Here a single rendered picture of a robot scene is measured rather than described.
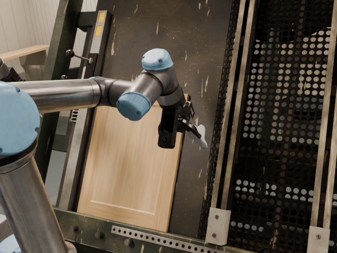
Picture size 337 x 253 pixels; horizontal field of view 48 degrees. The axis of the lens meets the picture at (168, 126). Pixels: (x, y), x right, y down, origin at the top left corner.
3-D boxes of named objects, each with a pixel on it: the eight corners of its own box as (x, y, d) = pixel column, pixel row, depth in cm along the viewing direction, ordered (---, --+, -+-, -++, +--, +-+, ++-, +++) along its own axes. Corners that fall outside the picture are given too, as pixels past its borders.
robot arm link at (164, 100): (174, 97, 102) (147, 95, 105) (178, 109, 105) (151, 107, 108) (182, 78, 106) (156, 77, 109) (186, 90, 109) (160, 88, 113)
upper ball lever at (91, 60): (91, 66, 181) (63, 56, 173) (92, 58, 181) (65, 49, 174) (94, 65, 178) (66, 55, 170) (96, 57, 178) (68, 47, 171)
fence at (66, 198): (63, 209, 174) (58, 208, 171) (103, 14, 188) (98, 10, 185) (72, 211, 172) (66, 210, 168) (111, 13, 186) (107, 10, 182)
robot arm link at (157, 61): (132, 64, 97) (150, 43, 102) (145, 95, 105) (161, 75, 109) (157, 69, 93) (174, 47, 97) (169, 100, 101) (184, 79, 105)
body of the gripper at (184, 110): (196, 114, 118) (187, 86, 110) (188, 136, 113) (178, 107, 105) (173, 113, 121) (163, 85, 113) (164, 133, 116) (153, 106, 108)
